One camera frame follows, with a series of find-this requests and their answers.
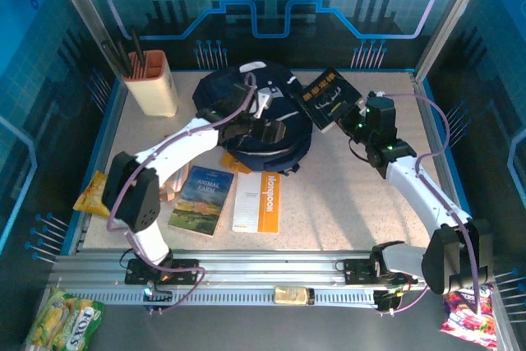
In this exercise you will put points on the navy blue backpack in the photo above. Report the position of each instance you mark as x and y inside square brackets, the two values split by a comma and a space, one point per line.
[287, 149]

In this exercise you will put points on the yellow leather card wallet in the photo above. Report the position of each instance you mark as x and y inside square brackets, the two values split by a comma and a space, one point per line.
[230, 162]

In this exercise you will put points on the black book with yellow print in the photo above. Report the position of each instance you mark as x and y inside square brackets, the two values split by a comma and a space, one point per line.
[324, 96]

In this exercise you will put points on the orange and white notebook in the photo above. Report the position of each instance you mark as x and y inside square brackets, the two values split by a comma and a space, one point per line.
[255, 203]

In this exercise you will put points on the Animal Farm book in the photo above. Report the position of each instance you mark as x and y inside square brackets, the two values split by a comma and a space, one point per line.
[201, 203]

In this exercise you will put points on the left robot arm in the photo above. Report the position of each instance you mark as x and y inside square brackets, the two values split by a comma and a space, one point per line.
[181, 147]

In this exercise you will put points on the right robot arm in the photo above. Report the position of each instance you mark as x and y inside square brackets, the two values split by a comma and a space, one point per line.
[427, 197]

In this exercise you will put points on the cream pen holder orange rim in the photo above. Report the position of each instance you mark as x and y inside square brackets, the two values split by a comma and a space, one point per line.
[154, 88]

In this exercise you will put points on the black pen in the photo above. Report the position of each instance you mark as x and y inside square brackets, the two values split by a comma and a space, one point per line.
[124, 59]
[137, 49]

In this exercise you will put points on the black connector box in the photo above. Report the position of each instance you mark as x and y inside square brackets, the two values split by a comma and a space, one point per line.
[384, 301]
[158, 296]

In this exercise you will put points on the small yellow packet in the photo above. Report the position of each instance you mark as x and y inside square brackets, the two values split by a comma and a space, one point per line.
[292, 295]

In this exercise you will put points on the yellow snack bag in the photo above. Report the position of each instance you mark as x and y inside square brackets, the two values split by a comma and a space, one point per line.
[90, 197]

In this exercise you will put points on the purple Fox's candy bag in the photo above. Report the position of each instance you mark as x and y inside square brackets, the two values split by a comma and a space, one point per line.
[468, 318]

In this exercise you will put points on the green Fox's candy bag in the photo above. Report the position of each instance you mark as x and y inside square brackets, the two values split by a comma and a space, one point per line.
[61, 322]

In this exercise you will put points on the aluminium side rail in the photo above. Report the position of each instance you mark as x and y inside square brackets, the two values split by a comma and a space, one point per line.
[435, 141]
[110, 137]

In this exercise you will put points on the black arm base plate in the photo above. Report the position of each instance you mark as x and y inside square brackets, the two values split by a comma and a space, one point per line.
[135, 275]
[355, 271]

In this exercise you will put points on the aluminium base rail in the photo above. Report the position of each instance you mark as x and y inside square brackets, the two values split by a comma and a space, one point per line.
[263, 273]

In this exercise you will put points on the aluminium frame post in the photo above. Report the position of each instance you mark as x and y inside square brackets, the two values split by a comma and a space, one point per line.
[454, 10]
[84, 6]

